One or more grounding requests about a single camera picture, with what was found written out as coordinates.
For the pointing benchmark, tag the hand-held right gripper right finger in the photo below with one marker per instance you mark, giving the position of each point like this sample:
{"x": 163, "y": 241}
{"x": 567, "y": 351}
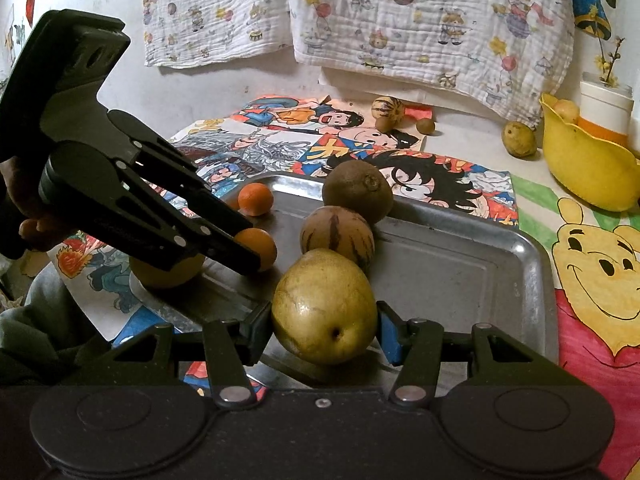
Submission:
{"x": 389, "y": 340}

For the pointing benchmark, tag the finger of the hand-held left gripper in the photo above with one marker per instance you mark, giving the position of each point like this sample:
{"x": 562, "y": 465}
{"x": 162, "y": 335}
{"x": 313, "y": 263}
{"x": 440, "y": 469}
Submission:
{"x": 170, "y": 160}
{"x": 165, "y": 230}

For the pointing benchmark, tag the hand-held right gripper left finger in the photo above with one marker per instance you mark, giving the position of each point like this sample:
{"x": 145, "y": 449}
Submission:
{"x": 257, "y": 332}

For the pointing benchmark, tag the round yellow fruit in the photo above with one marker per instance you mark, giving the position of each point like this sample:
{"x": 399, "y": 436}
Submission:
{"x": 165, "y": 275}

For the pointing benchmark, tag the large yellow-green pear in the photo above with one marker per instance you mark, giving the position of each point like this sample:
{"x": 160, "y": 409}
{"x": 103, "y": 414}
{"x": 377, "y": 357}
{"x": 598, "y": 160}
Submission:
{"x": 325, "y": 310}

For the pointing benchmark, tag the small orange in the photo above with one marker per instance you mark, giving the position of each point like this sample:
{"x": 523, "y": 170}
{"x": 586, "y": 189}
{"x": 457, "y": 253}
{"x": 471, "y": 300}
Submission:
{"x": 262, "y": 250}
{"x": 256, "y": 199}

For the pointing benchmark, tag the metal tray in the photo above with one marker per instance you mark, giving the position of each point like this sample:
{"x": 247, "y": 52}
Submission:
{"x": 475, "y": 280}

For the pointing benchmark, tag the brownish striped pepino melon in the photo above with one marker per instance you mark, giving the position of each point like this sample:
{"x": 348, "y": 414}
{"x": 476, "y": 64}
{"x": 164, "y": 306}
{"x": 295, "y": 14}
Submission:
{"x": 335, "y": 232}

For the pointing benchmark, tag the brown round fruit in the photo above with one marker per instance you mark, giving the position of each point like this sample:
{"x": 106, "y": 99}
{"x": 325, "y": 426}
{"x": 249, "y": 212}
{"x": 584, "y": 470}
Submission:
{"x": 357, "y": 190}

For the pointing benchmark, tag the small brown kiwi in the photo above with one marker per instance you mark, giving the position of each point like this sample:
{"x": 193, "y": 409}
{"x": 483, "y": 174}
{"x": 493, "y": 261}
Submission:
{"x": 426, "y": 127}

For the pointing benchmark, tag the pale striped pepino melon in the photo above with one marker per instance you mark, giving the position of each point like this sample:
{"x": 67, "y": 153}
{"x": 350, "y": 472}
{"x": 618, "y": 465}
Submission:
{"x": 389, "y": 109}

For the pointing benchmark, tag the small yellow-green pear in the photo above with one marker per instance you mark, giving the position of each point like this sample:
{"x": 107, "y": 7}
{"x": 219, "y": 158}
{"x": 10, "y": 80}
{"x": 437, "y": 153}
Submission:
{"x": 520, "y": 139}

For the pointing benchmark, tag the person's left hand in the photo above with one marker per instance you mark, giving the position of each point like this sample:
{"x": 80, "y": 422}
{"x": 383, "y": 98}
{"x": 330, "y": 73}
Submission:
{"x": 45, "y": 235}

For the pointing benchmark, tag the colourful anime drawing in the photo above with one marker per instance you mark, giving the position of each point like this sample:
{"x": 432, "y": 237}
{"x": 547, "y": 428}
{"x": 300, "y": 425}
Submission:
{"x": 240, "y": 150}

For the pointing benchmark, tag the red and blue drawing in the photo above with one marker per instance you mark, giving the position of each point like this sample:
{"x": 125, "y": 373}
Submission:
{"x": 195, "y": 377}

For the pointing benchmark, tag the cartoon kids drawing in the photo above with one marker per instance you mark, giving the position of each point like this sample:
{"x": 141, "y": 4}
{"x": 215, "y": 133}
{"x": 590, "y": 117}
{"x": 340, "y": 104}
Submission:
{"x": 300, "y": 115}

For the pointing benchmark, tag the printed muslin blanket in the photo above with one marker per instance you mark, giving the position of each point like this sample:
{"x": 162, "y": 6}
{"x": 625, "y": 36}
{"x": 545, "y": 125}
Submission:
{"x": 425, "y": 25}
{"x": 210, "y": 15}

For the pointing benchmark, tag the black-haired cartoon drawing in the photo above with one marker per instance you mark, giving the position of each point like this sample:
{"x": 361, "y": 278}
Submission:
{"x": 440, "y": 175}

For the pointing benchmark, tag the yellow bear drawing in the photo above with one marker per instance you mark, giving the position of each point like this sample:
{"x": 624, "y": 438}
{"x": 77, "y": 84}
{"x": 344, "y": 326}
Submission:
{"x": 600, "y": 285}

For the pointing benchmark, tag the yellow plastic bowl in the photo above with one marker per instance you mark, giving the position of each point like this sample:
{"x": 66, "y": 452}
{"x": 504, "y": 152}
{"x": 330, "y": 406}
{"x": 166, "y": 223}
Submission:
{"x": 585, "y": 175}

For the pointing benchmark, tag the pale yellow lump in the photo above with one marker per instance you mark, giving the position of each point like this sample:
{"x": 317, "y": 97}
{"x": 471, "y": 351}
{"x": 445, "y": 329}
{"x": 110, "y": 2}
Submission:
{"x": 566, "y": 111}

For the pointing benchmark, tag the white and orange jar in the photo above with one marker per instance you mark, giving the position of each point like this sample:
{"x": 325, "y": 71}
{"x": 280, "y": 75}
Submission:
{"x": 605, "y": 115}

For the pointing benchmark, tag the thin plant twig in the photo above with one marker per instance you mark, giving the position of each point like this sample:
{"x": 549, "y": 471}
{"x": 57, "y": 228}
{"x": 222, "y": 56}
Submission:
{"x": 611, "y": 60}

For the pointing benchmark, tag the red wall sticker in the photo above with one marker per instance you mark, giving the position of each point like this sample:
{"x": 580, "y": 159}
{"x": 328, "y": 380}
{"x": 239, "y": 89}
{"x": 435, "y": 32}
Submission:
{"x": 31, "y": 2}

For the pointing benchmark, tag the wall poster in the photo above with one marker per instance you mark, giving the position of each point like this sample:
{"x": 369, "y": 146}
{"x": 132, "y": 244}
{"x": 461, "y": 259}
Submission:
{"x": 590, "y": 0}

